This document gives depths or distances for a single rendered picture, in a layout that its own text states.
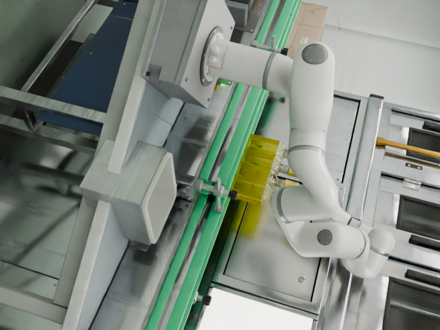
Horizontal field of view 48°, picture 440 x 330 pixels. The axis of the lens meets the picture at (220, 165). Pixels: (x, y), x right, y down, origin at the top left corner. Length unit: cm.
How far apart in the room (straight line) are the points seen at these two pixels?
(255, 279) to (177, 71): 72
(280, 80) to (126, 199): 47
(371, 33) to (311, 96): 606
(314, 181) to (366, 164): 77
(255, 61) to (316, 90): 20
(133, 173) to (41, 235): 62
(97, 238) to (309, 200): 51
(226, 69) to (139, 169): 33
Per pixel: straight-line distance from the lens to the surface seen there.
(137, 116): 122
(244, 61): 123
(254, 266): 158
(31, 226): 177
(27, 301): 137
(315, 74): 112
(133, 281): 137
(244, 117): 155
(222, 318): 151
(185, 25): 118
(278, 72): 122
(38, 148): 195
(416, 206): 185
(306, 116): 108
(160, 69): 117
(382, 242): 142
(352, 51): 679
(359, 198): 176
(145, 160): 122
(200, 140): 147
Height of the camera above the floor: 117
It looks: 10 degrees down
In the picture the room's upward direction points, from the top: 105 degrees clockwise
